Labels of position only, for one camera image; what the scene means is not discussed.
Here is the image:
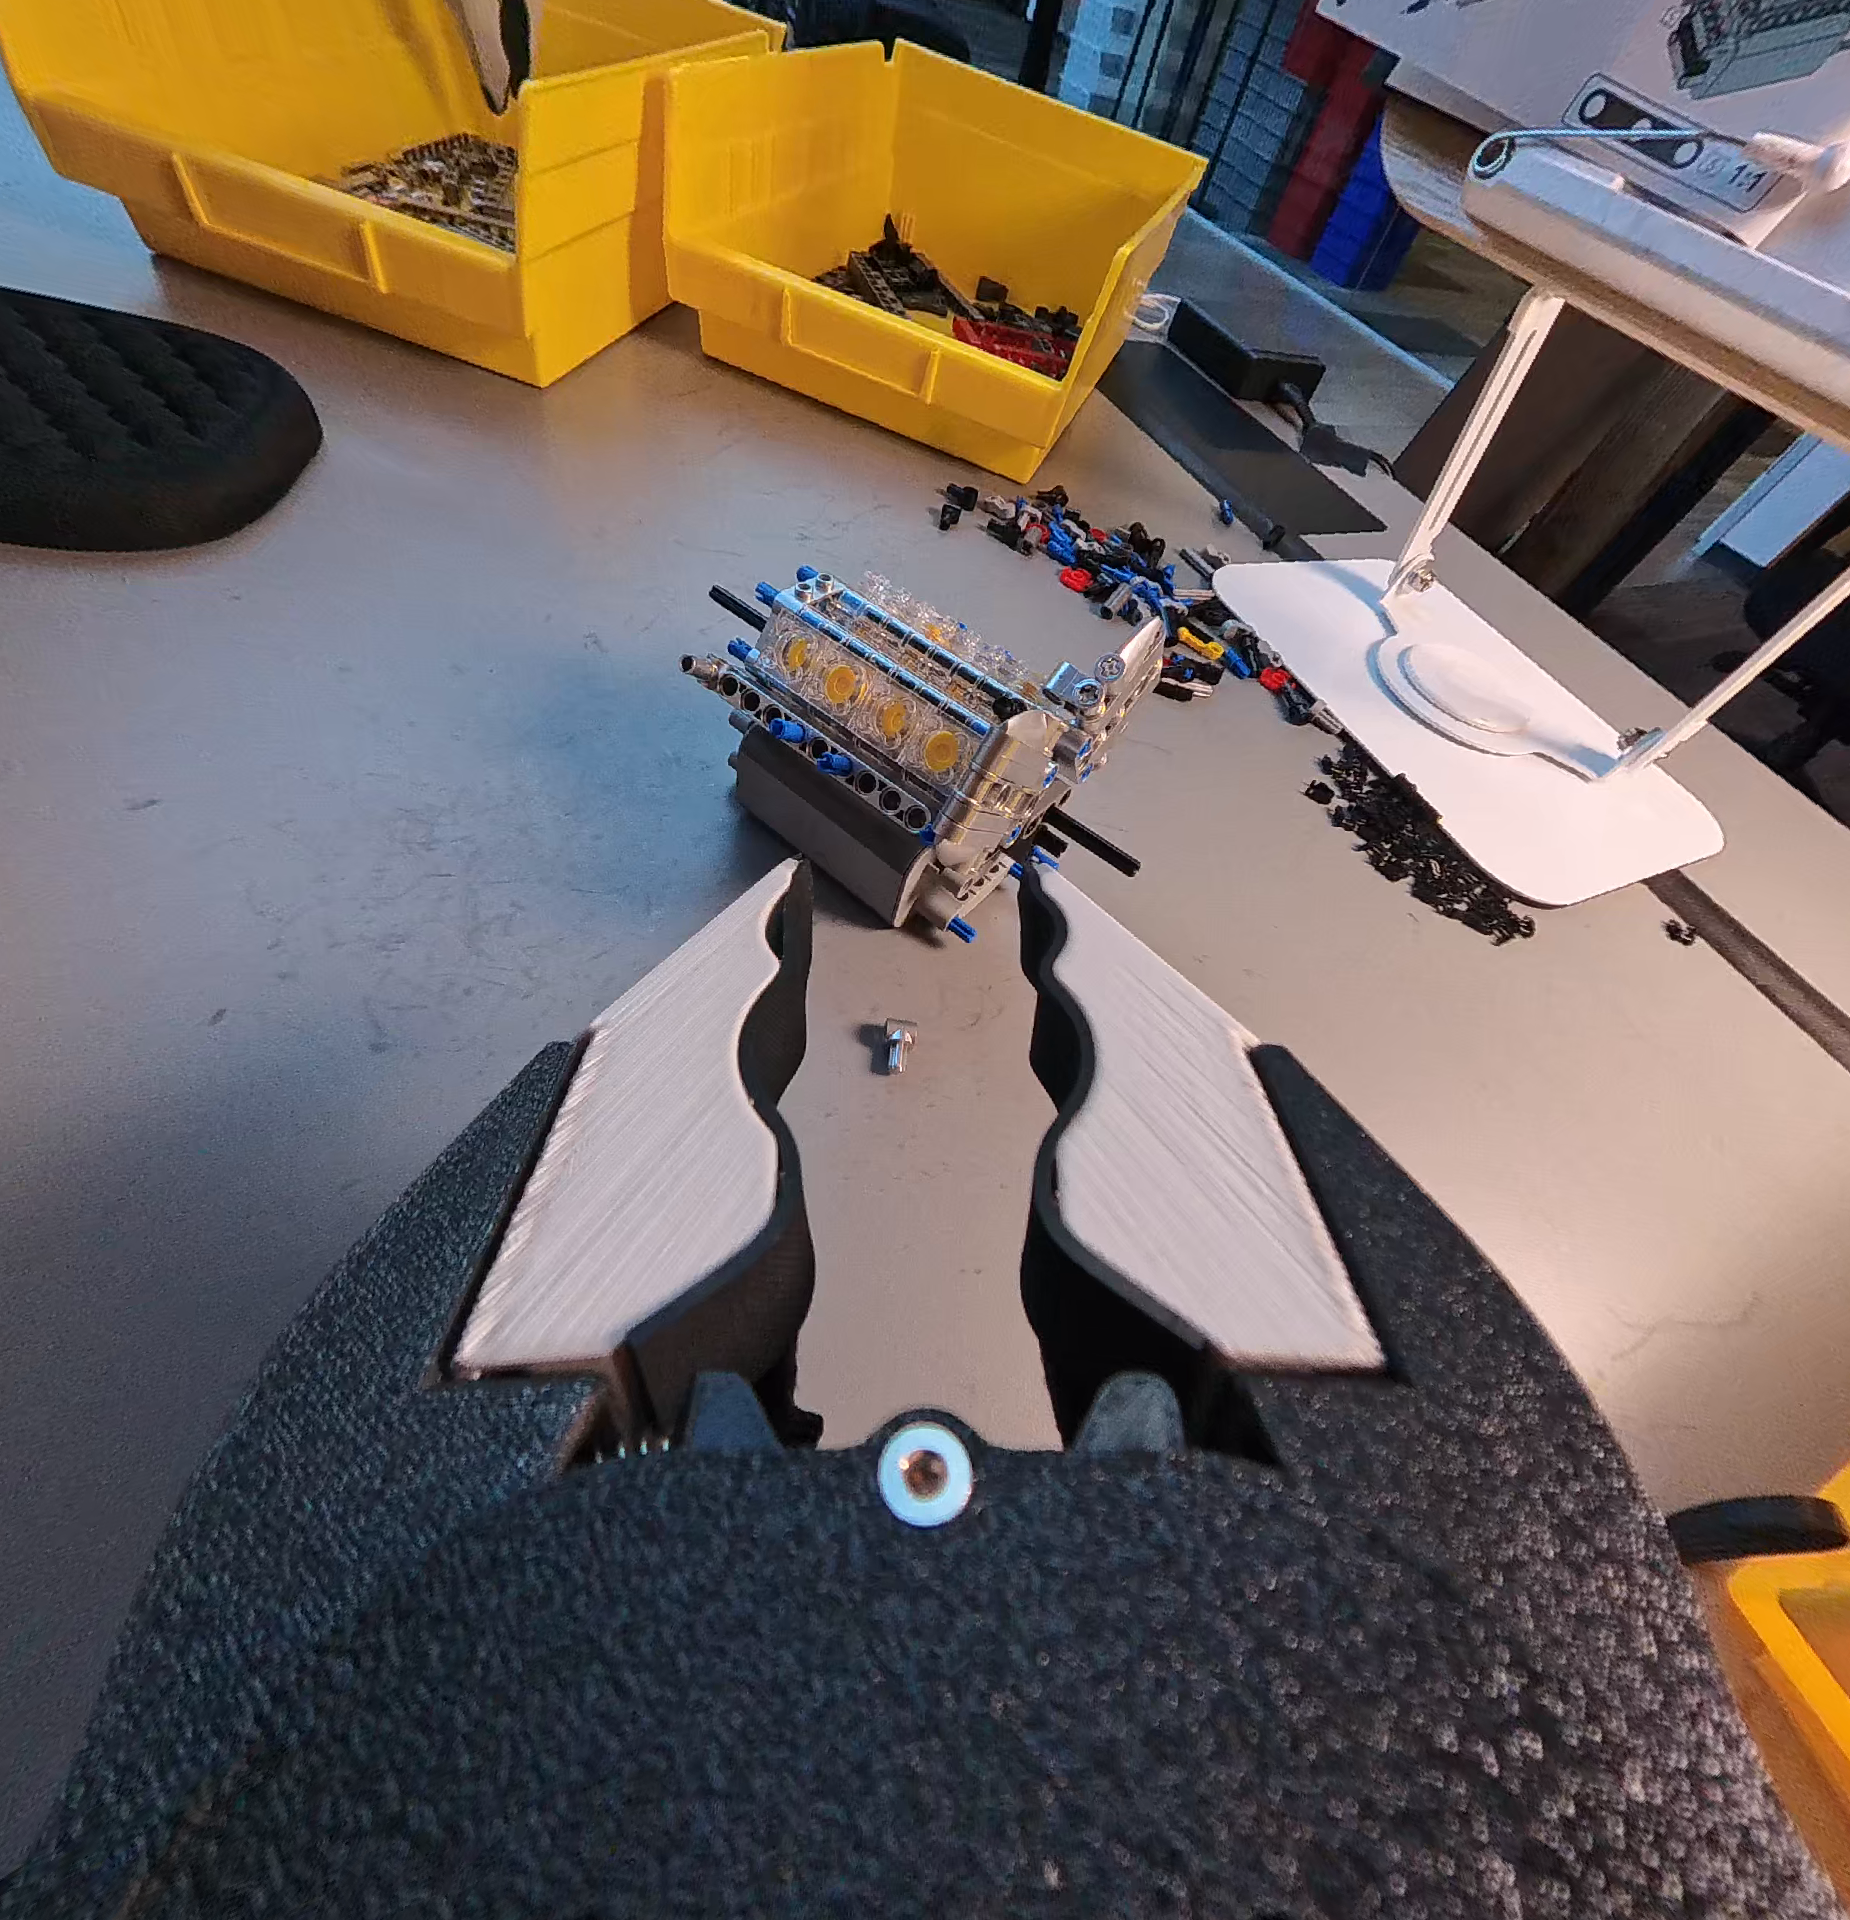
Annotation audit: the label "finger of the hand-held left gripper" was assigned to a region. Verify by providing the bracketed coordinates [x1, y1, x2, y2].
[447, 0, 538, 116]

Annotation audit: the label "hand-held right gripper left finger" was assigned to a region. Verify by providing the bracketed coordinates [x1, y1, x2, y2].
[447, 861, 819, 1387]

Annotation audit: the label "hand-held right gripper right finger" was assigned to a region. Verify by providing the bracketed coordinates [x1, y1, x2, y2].
[1016, 865, 1391, 1382]

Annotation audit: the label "pile of grey brick parts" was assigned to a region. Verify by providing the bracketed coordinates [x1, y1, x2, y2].
[333, 132, 525, 254]

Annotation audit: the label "yellow plastic bin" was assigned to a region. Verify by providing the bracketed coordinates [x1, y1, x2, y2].
[0, 0, 792, 392]
[664, 37, 1210, 488]

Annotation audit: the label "grey brick engine model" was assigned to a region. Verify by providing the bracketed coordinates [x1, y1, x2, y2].
[686, 566, 1173, 932]

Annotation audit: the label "pile of black pins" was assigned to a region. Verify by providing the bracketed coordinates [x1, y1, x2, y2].
[1306, 741, 1540, 949]

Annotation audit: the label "black and red brick parts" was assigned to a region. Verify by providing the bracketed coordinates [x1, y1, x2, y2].
[812, 219, 1086, 381]

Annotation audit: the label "black mesh chair pad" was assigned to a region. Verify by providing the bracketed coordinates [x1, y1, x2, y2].
[0, 280, 324, 556]

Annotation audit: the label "white booklet stand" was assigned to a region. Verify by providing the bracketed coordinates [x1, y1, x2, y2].
[1212, 122, 1850, 907]

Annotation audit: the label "pile of colourful brick parts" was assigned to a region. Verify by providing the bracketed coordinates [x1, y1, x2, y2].
[932, 475, 1352, 738]

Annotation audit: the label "yellow plastic crate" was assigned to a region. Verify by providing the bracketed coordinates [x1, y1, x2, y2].
[1721, 1436, 1850, 1877]

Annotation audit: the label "black power adapter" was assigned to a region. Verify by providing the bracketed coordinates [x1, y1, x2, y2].
[1161, 296, 1324, 407]

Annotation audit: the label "blue plastic storage crates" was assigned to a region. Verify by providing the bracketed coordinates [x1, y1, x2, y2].
[1262, 16, 1415, 296]

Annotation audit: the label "instruction booklet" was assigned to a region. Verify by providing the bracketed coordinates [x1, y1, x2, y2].
[1317, 0, 1850, 301]

